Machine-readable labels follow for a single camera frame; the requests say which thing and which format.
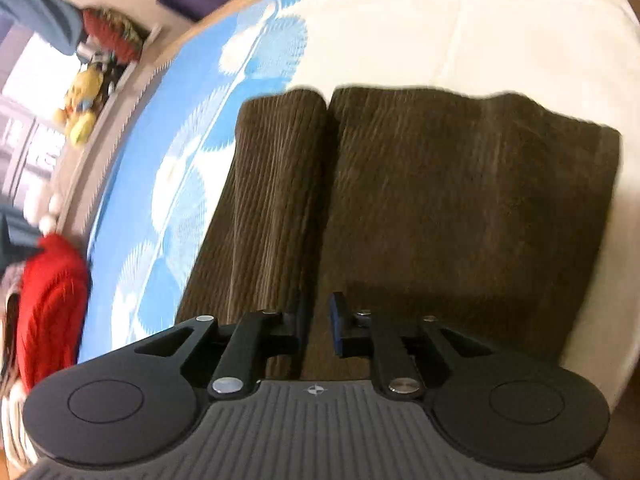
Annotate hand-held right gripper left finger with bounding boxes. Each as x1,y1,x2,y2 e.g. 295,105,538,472
134,294,309,402

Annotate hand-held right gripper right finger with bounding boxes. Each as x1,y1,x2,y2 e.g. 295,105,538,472
326,291,506,403

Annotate brown corduroy pants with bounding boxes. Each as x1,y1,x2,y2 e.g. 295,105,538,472
175,86,623,381

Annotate red folded blanket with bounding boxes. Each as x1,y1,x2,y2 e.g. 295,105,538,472
17,232,93,391

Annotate white plush toy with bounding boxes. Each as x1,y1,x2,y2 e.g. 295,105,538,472
22,192,66,233

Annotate teal shark plush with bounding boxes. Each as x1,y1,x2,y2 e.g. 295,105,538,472
0,212,41,261

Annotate cream folded blanket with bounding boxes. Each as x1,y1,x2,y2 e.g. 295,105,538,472
0,265,36,466

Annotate black and white striped plush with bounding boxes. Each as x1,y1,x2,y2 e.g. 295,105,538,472
92,52,126,96

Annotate yellow bear plush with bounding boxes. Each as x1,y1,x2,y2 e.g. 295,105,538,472
65,67,103,111

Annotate window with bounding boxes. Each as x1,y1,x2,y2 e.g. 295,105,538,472
0,10,76,201

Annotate dark red cushion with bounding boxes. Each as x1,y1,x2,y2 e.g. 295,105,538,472
81,6,146,63

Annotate blue curtain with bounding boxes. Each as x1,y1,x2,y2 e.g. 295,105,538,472
0,0,86,56

